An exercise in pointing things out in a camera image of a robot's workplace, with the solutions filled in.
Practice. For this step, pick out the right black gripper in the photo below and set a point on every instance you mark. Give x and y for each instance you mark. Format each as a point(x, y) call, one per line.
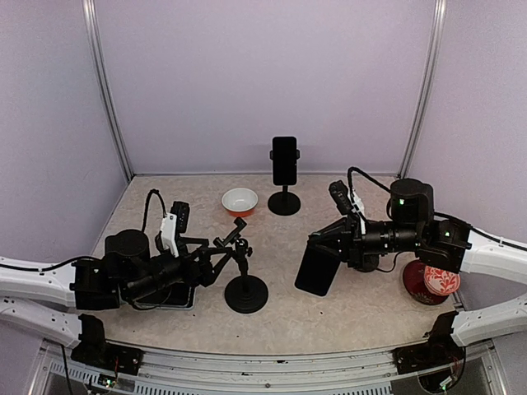
point(350, 232)

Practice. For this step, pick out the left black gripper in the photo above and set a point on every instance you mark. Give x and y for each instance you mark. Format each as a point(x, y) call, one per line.
point(204, 275)

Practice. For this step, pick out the black pole phone stand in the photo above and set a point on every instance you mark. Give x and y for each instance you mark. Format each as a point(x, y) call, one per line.
point(284, 203)
point(244, 294)

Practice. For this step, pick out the black teal phone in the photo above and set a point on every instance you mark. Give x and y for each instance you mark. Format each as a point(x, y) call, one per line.
point(284, 156)

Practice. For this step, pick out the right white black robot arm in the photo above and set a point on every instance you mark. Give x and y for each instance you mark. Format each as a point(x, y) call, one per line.
point(438, 240)

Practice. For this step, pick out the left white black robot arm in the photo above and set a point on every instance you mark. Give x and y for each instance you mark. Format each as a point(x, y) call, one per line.
point(82, 283)

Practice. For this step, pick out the right flat black phone stand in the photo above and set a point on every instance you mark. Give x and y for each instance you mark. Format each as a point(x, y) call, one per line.
point(368, 264)

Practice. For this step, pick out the orange white bowl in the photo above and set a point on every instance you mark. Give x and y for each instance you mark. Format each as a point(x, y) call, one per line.
point(240, 202)

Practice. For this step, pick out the dark red saucer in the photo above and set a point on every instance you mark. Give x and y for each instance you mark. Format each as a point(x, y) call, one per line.
point(414, 283)

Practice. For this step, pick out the red patterned bowl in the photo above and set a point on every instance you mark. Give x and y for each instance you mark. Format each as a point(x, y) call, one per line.
point(441, 282)

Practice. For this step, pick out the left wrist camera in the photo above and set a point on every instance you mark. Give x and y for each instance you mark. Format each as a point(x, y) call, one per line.
point(173, 224)

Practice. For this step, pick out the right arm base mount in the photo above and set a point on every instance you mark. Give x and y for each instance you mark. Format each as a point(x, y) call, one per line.
point(438, 349)

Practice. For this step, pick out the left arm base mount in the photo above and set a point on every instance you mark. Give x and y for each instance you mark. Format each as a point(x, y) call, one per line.
point(94, 350)

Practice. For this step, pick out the right aluminium frame post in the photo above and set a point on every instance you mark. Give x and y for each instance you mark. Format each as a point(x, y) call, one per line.
point(433, 52)

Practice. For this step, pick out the aluminium frame post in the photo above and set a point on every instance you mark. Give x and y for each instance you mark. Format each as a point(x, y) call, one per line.
point(93, 34)
point(433, 52)

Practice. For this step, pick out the left aluminium frame post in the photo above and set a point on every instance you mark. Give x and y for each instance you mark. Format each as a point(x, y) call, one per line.
point(93, 34)

